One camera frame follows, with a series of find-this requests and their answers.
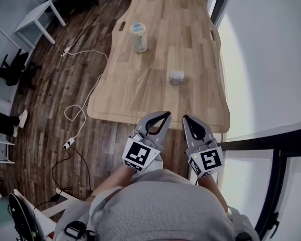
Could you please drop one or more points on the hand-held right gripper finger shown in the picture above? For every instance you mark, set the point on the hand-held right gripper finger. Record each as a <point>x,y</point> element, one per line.
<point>207,132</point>
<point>189,137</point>

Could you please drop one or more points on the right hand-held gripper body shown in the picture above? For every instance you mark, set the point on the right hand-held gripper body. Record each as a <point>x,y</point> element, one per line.
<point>210,159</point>

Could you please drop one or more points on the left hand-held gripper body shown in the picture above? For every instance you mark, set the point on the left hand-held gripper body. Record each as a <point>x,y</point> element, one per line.
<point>138,154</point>

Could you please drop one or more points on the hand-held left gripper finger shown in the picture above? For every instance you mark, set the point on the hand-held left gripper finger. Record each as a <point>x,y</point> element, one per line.
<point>164,130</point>
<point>143,122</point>

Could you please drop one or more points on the small clear cotton swab container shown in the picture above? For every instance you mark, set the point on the small clear cotton swab container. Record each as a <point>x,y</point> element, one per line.
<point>176,77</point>

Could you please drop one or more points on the person's left forearm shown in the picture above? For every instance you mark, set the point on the person's left forearm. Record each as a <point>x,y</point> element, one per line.
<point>115,178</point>

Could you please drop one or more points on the person's right forearm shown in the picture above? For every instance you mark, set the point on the person's right forearm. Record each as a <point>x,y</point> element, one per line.
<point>212,191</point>

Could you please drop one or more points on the tall canister with blue lid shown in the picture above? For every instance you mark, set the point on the tall canister with blue lid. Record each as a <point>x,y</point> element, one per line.
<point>138,38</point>

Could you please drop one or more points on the person's grey sweater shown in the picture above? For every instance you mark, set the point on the person's grey sweater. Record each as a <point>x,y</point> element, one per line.
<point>160,205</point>

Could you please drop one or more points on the white power strip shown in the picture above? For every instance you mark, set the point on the white power strip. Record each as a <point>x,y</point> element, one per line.
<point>65,52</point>
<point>68,143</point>

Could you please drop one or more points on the black power adapter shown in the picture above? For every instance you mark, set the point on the black power adapter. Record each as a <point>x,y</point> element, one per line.
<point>55,198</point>

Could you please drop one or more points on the white desk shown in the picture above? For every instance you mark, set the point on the white desk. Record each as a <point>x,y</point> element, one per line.
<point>49,211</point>

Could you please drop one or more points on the black round device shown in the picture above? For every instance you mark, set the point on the black round device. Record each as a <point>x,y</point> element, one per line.
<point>21,220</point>

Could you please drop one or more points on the white shelf unit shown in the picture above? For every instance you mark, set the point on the white shelf unit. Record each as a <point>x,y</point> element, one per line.
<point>0,149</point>

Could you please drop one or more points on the black office chair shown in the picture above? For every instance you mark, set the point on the black office chair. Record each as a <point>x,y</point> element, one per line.
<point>13,68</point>

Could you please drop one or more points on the white side table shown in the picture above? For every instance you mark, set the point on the white side table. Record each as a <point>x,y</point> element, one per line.
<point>37,19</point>

